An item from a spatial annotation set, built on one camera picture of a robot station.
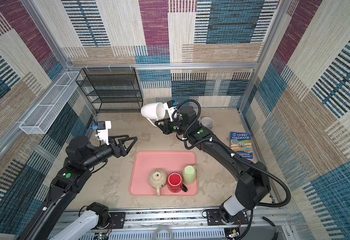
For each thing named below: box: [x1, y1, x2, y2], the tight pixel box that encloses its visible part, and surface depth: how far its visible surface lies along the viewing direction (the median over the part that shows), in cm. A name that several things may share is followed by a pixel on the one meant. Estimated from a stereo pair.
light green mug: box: [182, 164, 198, 185], surface depth 81 cm
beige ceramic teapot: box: [149, 169, 167, 197], surface depth 80 cm
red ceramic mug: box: [167, 172, 188, 193], surface depth 80 cm
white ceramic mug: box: [140, 102, 166, 127], surface depth 75 cm
